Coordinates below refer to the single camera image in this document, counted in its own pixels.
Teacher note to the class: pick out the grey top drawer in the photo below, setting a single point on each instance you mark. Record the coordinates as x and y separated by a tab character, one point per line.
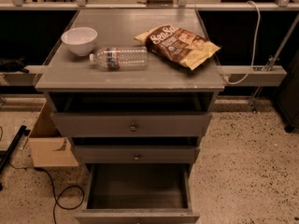
119	125

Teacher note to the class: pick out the grey drawer cabinet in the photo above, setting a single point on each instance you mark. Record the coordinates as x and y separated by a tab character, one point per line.
73	84

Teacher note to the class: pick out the grey bottom drawer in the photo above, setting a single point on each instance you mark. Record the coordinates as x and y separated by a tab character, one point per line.
148	193

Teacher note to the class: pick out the clear plastic water bottle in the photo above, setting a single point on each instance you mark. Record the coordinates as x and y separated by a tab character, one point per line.
120	58

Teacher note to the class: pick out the cardboard box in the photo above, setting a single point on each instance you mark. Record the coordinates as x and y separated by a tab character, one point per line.
48	147

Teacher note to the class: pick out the grey middle drawer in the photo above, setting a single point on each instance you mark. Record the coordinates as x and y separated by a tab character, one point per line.
136	154

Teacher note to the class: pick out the black metal stand leg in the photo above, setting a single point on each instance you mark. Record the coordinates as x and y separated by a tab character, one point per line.
5	155

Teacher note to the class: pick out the brown yellow chip bag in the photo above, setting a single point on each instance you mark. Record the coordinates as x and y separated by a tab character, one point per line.
178	45

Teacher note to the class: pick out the grey drawer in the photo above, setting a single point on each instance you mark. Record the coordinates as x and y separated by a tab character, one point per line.
136	154
119	125
148	193

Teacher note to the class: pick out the white bowl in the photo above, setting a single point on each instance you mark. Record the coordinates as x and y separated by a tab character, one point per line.
80	41

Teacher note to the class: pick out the black cloth on rail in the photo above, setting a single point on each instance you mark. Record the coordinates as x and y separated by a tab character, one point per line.
12	65

